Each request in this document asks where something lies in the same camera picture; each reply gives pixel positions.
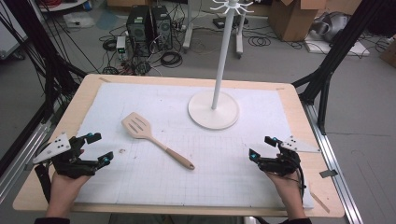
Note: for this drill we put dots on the grey vacuum cleaner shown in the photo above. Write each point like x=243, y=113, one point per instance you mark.
x=331, y=26

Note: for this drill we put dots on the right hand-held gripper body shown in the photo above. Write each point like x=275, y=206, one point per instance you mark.
x=281, y=165

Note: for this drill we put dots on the thin wooden strip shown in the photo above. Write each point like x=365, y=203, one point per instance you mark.
x=320, y=202

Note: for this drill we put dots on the white stand leg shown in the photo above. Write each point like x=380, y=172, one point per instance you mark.
x=188, y=31
x=239, y=40

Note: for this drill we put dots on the white hook rack stand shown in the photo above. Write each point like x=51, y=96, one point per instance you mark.
x=214, y=112

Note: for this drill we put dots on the person's right hand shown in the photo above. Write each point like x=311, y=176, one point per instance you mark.
x=289, y=193

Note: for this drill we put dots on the black computer tower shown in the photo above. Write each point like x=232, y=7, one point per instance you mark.
x=138, y=28
x=162, y=28

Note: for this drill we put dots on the black power box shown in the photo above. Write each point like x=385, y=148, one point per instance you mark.
x=219, y=21

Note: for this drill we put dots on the large cardboard box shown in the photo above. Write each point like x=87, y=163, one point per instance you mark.
x=291, y=18

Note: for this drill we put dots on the aluminium rail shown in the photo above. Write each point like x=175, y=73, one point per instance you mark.
x=336, y=161
x=21, y=161

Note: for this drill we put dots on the white panel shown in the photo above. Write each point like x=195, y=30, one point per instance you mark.
x=11, y=31

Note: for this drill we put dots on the person's left hand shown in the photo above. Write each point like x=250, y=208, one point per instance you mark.
x=63, y=193

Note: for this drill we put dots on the black tape piece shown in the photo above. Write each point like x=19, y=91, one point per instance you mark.
x=328, y=173

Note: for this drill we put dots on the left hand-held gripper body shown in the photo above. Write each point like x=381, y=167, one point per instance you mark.
x=53, y=148

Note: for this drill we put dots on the black metal frame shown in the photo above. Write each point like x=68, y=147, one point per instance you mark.
x=330, y=62
x=51, y=71

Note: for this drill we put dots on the wooden slotted spatula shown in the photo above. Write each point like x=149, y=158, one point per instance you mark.
x=138, y=126

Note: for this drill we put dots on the white foam board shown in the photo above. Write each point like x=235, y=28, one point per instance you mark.
x=317, y=46

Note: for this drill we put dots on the white grid mat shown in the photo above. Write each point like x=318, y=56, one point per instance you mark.
x=186, y=180

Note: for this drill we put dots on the small silver power unit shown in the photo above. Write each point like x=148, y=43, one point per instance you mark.
x=121, y=46

